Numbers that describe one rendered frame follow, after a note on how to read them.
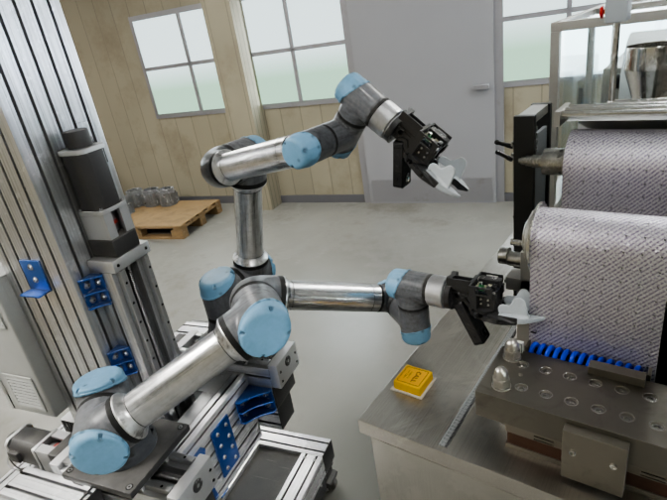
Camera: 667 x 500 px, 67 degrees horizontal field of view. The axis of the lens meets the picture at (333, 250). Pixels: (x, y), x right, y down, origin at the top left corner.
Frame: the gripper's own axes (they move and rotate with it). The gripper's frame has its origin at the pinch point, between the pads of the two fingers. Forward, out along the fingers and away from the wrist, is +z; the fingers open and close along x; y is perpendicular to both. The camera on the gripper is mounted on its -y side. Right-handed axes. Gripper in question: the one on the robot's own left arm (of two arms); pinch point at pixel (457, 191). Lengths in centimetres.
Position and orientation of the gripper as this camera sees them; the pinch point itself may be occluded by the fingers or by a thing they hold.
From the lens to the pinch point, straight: 113.7
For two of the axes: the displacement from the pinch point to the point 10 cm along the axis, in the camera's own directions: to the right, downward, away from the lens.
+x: 5.7, -4.1, 7.1
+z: 7.1, 6.8, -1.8
